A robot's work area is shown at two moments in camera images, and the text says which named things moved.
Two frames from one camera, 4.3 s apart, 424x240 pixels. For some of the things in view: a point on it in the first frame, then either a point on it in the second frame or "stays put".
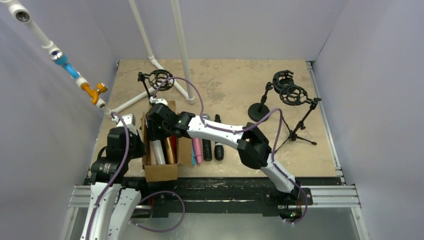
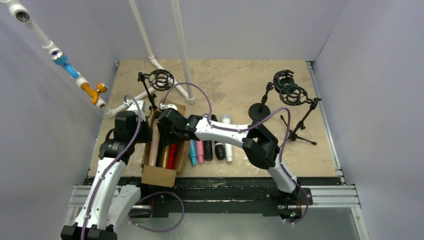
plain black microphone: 219,148 stays put
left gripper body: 117,136 to 141,129
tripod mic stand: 296,95 stays put
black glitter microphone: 207,149 stays put
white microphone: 159,152 to 226,118
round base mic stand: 282,79 stays put
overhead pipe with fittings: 22,14 stays put
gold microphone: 169,150 to 165,156
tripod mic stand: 160,80 stays put
